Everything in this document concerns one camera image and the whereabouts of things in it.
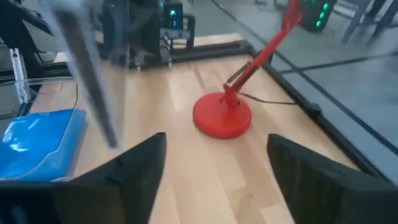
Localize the clear plastic bin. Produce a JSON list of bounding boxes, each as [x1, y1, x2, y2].
[[0, 46, 91, 184]]

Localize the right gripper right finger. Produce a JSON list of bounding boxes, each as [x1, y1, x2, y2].
[[267, 134, 398, 224]]

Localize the black jewel case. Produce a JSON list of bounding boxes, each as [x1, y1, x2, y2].
[[40, 0, 130, 150]]

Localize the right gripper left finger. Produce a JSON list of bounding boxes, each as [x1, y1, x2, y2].
[[55, 133, 167, 224]]

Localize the black box green lights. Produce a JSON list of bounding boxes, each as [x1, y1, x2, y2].
[[300, 0, 338, 32]]

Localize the red desk lamp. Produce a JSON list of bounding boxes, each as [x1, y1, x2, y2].
[[192, 0, 304, 140]]

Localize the black rig beam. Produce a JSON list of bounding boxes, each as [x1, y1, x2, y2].
[[0, 0, 53, 78]]

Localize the black lamp cable with switch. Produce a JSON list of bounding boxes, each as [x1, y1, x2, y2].
[[239, 91, 323, 118]]

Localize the black aluminium table frame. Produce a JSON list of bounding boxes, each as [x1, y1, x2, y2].
[[18, 39, 389, 181]]

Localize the blue jewel case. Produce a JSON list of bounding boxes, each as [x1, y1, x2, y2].
[[0, 108, 88, 183]]

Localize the dark chair legs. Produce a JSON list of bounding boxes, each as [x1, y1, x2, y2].
[[340, 0, 398, 44]]

